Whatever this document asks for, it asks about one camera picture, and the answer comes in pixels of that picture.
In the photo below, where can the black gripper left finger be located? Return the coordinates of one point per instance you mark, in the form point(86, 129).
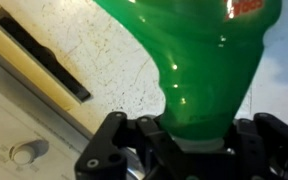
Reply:
point(100, 153)

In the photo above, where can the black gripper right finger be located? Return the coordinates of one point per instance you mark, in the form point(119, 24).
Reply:
point(270, 150)

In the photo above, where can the green plastic bottle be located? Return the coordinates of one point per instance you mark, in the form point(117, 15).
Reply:
point(204, 66)

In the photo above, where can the white round machine knob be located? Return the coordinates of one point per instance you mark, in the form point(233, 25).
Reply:
point(23, 154)

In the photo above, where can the white top-load laundry machine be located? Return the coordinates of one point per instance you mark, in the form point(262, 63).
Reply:
point(100, 56)

